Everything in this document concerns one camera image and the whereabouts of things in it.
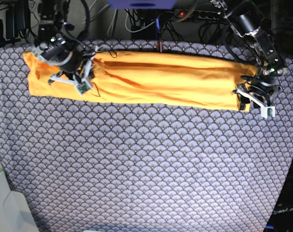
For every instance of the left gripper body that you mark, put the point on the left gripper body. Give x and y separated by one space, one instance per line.
262 85

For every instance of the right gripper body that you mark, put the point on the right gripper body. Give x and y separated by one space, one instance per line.
62 52

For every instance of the yellow T-shirt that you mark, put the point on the yellow T-shirt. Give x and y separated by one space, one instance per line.
131 77

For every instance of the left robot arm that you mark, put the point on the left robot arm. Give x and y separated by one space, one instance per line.
245 19

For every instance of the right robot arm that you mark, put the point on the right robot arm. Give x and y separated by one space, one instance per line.
54 19

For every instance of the red black table clamp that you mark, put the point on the red black table clamp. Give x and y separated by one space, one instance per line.
160 46

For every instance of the blue box at top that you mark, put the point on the blue box at top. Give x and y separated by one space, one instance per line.
142 4

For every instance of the blue fan-patterned tablecloth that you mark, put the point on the blue fan-patterned tablecloth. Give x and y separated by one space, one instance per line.
141 167

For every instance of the black OpenArm labelled case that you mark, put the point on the black OpenArm labelled case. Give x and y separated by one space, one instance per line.
281 219

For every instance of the white plastic bin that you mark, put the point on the white plastic bin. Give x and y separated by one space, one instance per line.
15 215

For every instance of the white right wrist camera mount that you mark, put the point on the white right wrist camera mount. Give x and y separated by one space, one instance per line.
72 70

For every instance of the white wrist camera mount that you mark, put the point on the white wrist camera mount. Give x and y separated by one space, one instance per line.
72 70
265 110

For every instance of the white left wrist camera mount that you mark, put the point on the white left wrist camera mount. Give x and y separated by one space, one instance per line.
265 110

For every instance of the white power strip red switch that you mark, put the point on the white power strip red switch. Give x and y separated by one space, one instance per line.
198 14

